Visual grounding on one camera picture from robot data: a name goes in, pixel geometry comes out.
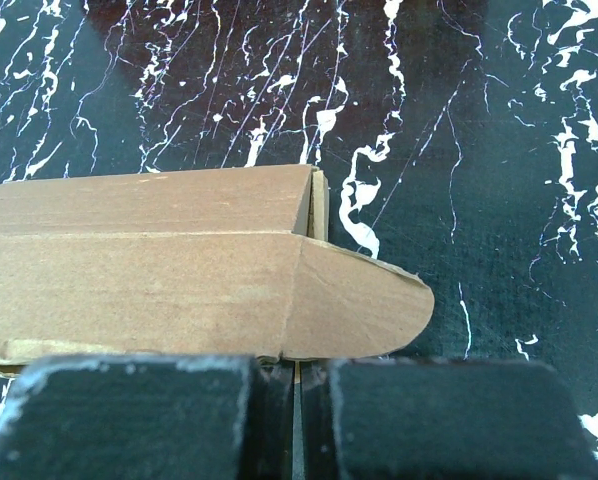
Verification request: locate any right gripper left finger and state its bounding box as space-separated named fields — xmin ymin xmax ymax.
xmin=0 ymin=354 xmax=294 ymax=479

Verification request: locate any brown cardboard box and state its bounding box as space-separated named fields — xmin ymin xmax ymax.
xmin=0 ymin=165 xmax=435 ymax=368

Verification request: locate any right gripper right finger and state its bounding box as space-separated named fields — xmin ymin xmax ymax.
xmin=301 ymin=358 xmax=598 ymax=479

